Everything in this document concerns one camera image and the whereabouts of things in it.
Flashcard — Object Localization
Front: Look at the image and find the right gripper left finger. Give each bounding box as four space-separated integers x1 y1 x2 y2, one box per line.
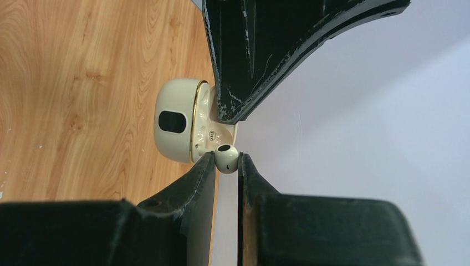
1 152 216 265

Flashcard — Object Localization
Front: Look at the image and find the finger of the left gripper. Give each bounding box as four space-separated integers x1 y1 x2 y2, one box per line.
202 0 410 125

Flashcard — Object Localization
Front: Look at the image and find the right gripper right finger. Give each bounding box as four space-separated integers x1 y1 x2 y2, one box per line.
237 153 425 265

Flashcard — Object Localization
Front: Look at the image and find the white earbud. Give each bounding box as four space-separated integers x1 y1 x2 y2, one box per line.
214 144 239 174

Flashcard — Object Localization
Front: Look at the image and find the white charging case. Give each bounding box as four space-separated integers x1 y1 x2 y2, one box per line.
154 78 238 163

